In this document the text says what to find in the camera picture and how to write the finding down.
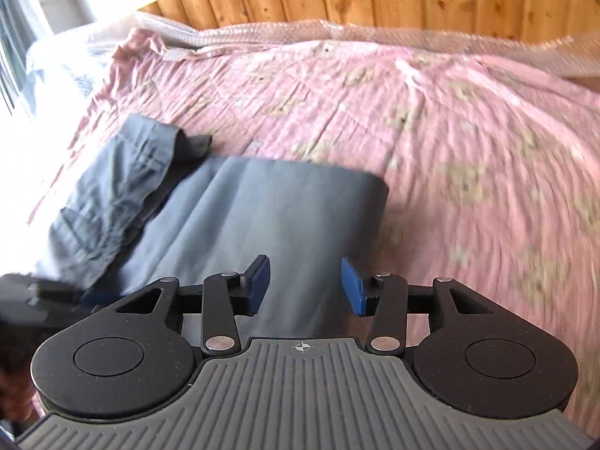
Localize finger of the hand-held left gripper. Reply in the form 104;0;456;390
81;291;126;312

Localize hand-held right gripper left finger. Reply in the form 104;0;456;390
116;254;273;358

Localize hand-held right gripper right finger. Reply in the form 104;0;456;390
340;257;494;357

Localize grey pants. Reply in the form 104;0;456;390
32;113;391;339

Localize person's left hand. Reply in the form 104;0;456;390
0;336;37;433

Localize pink bear print blanket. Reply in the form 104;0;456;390
27;27;600;434

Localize clear bubble wrap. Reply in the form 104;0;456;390
25;9;600;91

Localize window frame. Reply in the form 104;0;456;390
0;0;97;120

